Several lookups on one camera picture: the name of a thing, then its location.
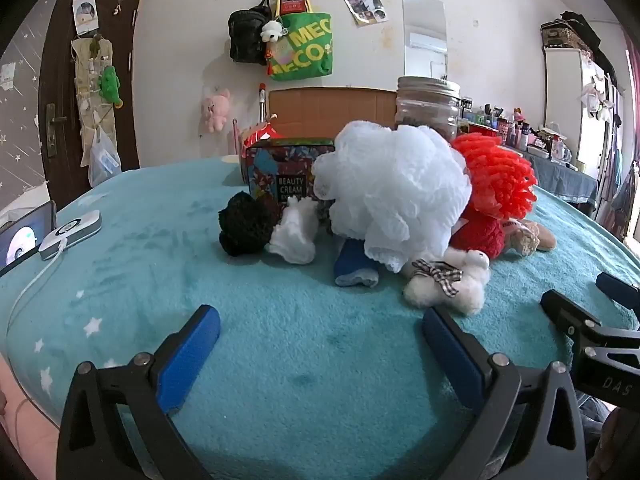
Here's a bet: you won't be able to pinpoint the white teddy bear plush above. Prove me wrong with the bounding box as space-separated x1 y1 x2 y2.
402 247 491 317

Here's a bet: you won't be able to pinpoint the hanging clothes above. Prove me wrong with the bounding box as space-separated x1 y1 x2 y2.
595 150 640 241

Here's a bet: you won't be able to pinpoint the green plush toy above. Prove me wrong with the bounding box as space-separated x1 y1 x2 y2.
99 66 125 110

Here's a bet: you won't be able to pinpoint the blue sock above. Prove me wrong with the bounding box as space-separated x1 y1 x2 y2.
334 237 380 288

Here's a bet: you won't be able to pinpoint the red crochet scrubber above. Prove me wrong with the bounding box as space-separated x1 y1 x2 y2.
450 132 538 221

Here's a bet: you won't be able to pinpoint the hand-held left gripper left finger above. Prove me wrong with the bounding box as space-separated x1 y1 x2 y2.
56 304 222 480

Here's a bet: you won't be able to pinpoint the white cable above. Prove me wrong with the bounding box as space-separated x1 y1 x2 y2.
5 247 68 341

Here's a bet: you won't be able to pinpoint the beige hanging door organiser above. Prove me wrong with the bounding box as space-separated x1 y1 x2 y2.
70 35 123 161

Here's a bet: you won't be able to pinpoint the dark brown door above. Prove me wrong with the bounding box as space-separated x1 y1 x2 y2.
37 0 142 191

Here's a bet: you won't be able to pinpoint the white mesh bath pouf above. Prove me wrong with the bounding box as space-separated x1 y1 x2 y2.
312 121 473 273

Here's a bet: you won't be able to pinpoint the photo collage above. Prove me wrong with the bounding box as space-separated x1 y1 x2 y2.
340 0 390 28

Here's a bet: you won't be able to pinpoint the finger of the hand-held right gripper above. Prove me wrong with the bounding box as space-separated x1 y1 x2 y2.
539 289 640 356
596 272 640 307

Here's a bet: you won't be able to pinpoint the paper picture on door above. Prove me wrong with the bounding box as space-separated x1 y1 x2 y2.
72 0 97 37

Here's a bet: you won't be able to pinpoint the small white cloth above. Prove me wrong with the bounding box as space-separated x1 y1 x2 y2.
265 197 321 265

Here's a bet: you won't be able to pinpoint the green tote bag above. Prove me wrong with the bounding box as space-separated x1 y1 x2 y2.
267 0 334 82

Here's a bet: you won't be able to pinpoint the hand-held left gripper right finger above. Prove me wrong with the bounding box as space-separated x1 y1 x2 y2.
421 306 587 480

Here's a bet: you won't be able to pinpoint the printed tin box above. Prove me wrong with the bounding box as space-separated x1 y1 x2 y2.
245 137 336 208

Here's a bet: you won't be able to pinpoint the patterned suitcase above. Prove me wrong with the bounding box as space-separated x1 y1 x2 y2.
540 10 601 51

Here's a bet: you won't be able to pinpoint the pink plush toy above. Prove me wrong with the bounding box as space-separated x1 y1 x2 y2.
200 88 233 134

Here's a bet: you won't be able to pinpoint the cardboard box red lining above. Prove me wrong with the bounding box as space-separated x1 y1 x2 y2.
240 87 401 181

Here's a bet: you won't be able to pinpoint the metal door handle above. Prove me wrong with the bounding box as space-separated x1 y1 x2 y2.
45 104 68 158

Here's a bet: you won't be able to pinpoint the white plastic bag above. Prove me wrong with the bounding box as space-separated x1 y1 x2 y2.
80 125 122 188

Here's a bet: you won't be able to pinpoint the white wardrobe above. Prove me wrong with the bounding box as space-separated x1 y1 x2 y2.
544 45 626 181

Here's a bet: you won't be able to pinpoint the black yarn ball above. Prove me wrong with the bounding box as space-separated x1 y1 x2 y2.
218 192 281 258

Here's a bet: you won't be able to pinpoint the glass jar dark contents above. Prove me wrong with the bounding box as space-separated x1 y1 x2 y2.
394 76 462 142

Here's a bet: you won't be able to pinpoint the white hanging toy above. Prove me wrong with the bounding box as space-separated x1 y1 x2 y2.
582 77 626 121

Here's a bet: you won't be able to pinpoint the beige plush toy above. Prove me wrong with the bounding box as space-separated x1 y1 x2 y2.
500 217 557 258

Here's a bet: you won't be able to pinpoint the red yarn doll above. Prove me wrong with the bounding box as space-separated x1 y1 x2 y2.
450 207 506 261

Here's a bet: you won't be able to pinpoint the black bag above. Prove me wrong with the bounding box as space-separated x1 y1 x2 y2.
227 0 273 66

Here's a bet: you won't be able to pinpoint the group of bottles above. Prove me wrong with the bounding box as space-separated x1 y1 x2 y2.
460 97 581 166

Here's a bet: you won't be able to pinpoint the wall mirror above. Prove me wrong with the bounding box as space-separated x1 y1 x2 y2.
401 0 447 86

